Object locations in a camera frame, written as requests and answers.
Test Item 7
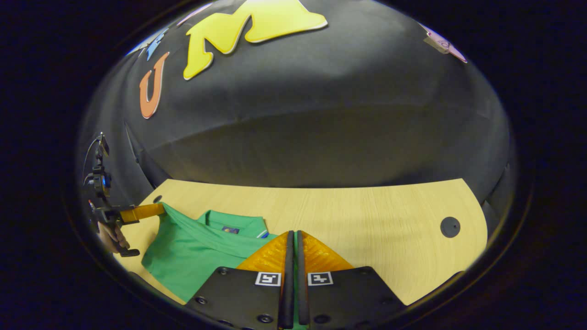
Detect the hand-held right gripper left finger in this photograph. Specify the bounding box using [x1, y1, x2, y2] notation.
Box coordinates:
[186, 231, 295, 330]

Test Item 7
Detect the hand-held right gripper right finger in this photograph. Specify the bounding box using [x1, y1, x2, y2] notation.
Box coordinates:
[296, 230, 408, 330]

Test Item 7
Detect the green T-shirt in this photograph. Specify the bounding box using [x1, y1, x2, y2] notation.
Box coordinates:
[141, 203, 299, 304]

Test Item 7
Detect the black backdrop cloth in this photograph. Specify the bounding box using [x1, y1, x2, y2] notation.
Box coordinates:
[78, 0, 512, 216]

